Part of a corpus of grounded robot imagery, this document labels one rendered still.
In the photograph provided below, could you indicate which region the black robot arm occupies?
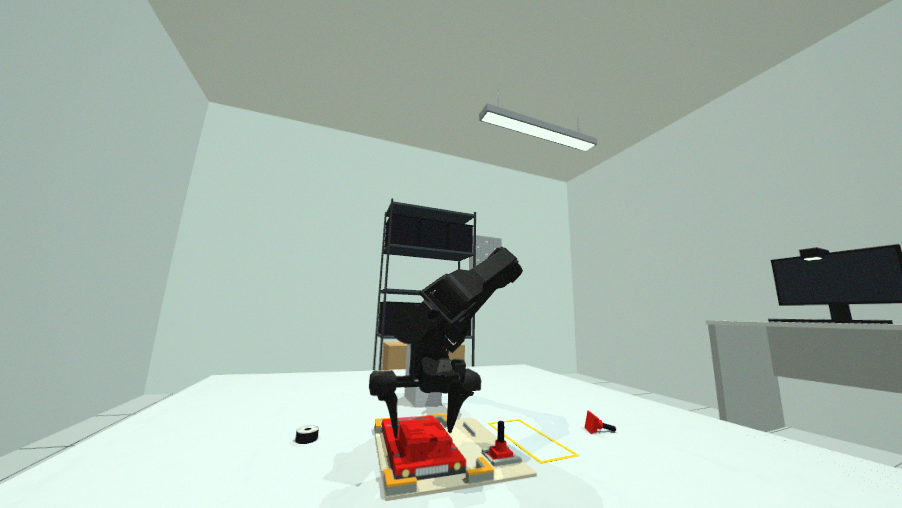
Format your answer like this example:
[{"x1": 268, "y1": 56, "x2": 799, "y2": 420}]
[{"x1": 391, "y1": 247, "x2": 523, "y2": 394}]

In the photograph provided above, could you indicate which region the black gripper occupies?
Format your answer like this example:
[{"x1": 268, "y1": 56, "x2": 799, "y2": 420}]
[{"x1": 369, "y1": 340, "x2": 482, "y2": 439}]

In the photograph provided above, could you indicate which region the red toy car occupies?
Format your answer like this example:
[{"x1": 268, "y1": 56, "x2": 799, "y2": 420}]
[{"x1": 382, "y1": 415, "x2": 467, "y2": 481}]

